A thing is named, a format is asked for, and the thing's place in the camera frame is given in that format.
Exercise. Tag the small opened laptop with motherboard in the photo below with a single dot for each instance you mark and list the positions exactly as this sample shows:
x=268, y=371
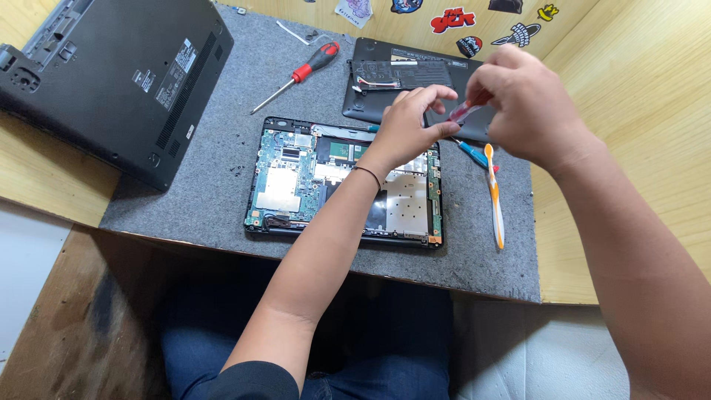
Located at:
x=289, y=183

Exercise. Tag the white plastic strip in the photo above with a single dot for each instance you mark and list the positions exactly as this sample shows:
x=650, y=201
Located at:
x=294, y=34

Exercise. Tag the person's right hand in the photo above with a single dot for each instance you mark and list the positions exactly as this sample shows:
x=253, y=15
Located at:
x=533, y=111

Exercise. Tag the grey felt work mat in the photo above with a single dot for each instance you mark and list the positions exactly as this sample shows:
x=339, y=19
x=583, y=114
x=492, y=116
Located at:
x=194, y=211

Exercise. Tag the thin black wristband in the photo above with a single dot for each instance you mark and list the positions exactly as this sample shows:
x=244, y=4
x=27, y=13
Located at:
x=371, y=175

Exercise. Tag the person's black shirt sleeve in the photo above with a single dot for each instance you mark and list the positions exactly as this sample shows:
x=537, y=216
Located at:
x=255, y=383

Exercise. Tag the orange white toothbrush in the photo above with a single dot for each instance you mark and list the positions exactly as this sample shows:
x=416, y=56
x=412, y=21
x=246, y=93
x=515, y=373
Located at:
x=494, y=200

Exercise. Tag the black laptop battery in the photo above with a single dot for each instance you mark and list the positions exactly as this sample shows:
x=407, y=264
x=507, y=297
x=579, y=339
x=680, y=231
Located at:
x=411, y=72

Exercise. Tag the person's right fingers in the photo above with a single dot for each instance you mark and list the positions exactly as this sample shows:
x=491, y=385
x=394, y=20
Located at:
x=483, y=78

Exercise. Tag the black laptop bottom cover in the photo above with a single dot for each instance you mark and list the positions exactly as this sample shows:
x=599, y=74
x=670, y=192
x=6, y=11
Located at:
x=372, y=105

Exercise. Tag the cluster of colourful stickers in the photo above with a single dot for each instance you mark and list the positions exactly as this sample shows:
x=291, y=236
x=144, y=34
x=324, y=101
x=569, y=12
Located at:
x=451, y=21

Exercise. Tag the large black closed laptop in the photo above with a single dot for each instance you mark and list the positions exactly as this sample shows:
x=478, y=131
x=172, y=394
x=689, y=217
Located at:
x=111, y=83

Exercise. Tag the person's left hand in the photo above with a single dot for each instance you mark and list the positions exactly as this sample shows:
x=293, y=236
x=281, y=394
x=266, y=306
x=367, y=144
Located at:
x=405, y=130

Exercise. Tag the scattered small black screws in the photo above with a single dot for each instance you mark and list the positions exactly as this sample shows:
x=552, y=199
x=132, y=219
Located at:
x=237, y=169

